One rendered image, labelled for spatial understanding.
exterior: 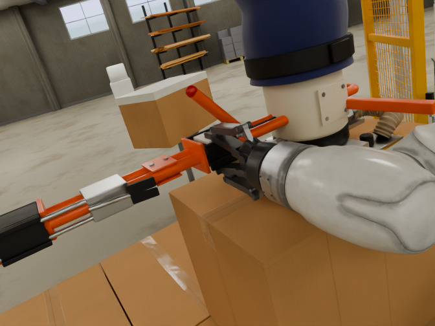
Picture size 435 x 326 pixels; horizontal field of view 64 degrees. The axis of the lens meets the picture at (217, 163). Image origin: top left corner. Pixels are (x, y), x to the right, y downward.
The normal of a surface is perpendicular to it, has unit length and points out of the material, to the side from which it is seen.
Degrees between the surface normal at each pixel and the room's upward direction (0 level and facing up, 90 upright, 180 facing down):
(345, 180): 42
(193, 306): 0
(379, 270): 90
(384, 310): 90
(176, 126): 90
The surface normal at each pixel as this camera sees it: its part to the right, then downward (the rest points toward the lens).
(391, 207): -0.56, 0.03
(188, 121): 0.79, 0.01
